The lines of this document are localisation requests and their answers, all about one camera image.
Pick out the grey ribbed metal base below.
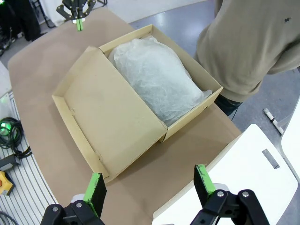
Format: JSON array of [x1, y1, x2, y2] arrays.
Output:
[[0, 90, 60, 225]]

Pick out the white plastic storage box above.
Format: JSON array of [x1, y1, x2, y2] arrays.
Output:
[[152, 123, 299, 225]]

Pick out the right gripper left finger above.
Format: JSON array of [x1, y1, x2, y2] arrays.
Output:
[[40, 172, 107, 225]]

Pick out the person in beige sweater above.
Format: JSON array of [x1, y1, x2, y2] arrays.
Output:
[[194, 0, 300, 118]]

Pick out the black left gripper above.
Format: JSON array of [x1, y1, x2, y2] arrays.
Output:
[[56, 0, 97, 31]]

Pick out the yellow emergency stop box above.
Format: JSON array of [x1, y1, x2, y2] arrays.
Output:
[[0, 170, 15, 196]]

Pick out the white tissue paper sheet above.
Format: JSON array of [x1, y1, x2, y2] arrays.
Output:
[[107, 35, 213, 128]]

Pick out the grey power box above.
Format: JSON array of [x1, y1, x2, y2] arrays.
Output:
[[0, 156, 22, 171]]

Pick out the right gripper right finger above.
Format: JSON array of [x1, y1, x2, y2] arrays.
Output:
[[192, 164, 270, 225]]

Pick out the black coiled cable bundle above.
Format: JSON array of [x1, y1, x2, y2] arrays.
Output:
[[0, 116, 26, 153]]

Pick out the brown cardboard shoe box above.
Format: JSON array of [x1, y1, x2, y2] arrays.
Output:
[[51, 24, 224, 186]]

